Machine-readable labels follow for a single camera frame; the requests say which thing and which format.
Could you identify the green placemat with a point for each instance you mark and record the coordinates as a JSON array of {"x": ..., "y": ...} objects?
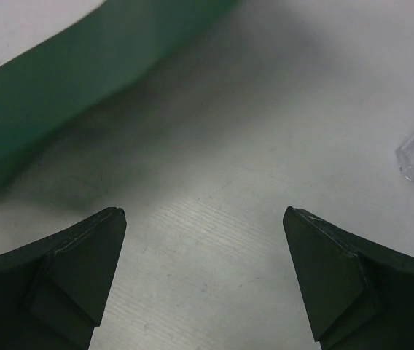
[{"x": 114, "y": 46}]

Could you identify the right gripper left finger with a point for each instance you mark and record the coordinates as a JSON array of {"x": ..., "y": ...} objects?
[{"x": 53, "y": 292}]

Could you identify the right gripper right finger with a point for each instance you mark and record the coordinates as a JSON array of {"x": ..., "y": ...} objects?
[{"x": 357, "y": 294}]

